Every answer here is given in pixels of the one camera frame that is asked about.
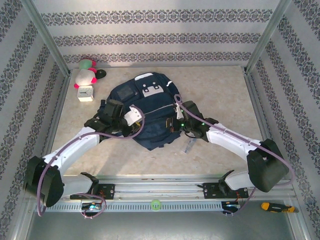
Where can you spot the yellow black screwdriver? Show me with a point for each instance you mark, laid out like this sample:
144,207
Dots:
275,207

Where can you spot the clear pen pouch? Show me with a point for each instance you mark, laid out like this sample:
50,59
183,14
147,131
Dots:
188,146

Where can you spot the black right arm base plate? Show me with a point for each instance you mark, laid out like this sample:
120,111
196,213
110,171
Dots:
211,191

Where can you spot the white pink green plush toy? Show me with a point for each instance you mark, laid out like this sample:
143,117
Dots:
85,77

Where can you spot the black round disc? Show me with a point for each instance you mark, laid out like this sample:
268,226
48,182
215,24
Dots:
101,74

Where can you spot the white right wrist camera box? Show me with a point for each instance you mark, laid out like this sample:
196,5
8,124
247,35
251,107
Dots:
179,112

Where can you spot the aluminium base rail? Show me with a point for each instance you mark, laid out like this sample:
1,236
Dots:
160,191

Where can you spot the white square clock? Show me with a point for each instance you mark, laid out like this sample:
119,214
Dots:
85,93

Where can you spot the aluminium table edge rail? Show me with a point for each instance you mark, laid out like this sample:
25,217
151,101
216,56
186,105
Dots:
257,107
61,100

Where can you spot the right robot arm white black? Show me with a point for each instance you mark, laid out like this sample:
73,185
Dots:
230,137

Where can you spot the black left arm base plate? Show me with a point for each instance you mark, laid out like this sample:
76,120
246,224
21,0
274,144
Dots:
107,191

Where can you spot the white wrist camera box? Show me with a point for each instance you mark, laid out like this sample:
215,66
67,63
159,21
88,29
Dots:
132,116
179,112

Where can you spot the aluminium frame post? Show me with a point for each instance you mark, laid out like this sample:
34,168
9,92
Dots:
270,30
42,32

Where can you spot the navy blue backpack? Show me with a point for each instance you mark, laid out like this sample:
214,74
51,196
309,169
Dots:
155,135

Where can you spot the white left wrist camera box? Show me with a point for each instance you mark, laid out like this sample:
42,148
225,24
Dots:
132,116

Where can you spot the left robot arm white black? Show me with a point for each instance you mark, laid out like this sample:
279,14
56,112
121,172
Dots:
75,147

